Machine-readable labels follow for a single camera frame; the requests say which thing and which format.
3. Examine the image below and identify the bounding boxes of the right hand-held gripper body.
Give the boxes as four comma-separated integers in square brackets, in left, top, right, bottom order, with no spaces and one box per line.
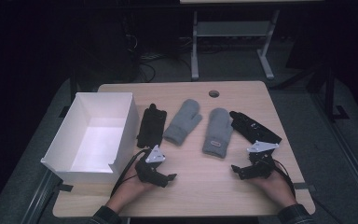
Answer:
[246,140,280,179]

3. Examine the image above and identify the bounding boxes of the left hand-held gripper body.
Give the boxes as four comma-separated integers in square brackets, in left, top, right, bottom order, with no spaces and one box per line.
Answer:
[134,144,166,185]

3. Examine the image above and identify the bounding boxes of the black glove with white print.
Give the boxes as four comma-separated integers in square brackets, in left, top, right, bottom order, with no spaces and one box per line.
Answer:
[228,110,282,145]

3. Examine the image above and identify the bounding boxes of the plain black glove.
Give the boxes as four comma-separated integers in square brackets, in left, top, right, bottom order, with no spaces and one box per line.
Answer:
[136,103,168,149]

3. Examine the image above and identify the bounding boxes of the grey mitten with red label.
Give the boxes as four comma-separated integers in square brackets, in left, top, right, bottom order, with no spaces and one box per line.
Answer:
[201,107,234,159]

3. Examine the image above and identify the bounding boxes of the white box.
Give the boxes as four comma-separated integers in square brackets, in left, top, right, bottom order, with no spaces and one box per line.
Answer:
[40,91,141,185]

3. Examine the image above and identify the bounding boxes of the plain grey fleece mitten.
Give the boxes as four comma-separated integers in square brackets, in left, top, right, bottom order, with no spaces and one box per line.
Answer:
[162,98,203,147]

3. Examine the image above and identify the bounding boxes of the person's left hand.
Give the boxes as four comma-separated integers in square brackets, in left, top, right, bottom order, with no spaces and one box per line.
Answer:
[105,162,157,214]

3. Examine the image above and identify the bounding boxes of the person's right hand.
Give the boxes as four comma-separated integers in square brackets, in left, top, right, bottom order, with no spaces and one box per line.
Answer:
[251,167,296,209]

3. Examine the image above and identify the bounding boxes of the black stand leg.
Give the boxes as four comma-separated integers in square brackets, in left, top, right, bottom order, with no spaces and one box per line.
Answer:
[322,60,351,123]

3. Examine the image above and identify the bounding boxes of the grey metal stand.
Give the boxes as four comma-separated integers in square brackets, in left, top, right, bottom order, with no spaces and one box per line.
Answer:
[190,8,280,82]

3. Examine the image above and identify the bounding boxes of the right hand-held gripper cable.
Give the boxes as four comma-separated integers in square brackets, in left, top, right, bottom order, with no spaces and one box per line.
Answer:
[271,158,296,198]

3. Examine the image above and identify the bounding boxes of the aluminium rail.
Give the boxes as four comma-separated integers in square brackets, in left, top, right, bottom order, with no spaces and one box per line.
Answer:
[310,92,358,217]
[20,169,62,224]

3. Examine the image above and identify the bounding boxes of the black floor cables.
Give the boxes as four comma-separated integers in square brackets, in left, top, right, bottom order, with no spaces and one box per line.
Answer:
[134,50,166,83]

